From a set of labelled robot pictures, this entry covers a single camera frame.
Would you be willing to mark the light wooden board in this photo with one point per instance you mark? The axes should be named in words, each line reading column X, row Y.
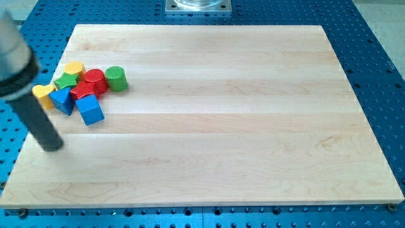
column 213, row 116

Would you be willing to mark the left board stop screw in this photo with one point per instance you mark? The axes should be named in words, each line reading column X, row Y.
column 22, row 213

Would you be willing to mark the board stop screw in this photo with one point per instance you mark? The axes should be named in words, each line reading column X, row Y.
column 391, row 207
column 22, row 213

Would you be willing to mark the right board stop screw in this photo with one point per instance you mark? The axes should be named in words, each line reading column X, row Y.
column 391, row 207

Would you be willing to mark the green cylinder block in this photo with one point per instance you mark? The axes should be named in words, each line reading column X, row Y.
column 116, row 78

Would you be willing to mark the blue cube block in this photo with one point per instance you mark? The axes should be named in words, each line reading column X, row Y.
column 90, row 109

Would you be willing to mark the red cylinder block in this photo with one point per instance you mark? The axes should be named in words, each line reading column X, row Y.
column 97, row 77

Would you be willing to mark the red star block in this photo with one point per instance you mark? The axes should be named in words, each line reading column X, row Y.
column 83, row 89

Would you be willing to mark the yellow hexagon block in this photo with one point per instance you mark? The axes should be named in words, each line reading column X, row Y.
column 75, row 67

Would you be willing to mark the blue triangle block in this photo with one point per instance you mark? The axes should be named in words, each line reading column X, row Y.
column 63, row 101

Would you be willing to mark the green star block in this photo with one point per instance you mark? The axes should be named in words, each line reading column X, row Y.
column 67, row 81

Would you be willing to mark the yellow heart block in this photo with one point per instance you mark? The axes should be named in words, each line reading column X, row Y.
column 41, row 93

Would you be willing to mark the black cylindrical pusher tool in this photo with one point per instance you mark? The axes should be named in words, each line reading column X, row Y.
column 37, row 122

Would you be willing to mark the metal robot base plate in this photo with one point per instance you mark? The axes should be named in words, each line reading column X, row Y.
column 198, row 6

